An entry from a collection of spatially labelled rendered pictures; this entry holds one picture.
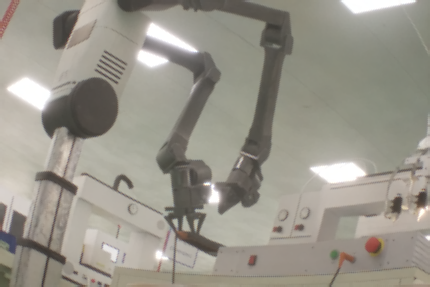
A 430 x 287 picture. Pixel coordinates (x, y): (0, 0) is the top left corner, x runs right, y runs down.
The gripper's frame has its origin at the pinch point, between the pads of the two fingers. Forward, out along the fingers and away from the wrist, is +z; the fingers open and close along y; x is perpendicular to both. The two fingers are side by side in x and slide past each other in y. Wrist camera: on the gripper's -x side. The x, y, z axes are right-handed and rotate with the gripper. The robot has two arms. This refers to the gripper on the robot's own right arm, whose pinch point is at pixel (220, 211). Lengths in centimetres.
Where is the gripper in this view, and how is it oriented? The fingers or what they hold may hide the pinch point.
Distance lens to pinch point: 213.1
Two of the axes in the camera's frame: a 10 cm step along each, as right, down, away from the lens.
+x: -5.4, -6.5, -5.4
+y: -7.4, 0.6, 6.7
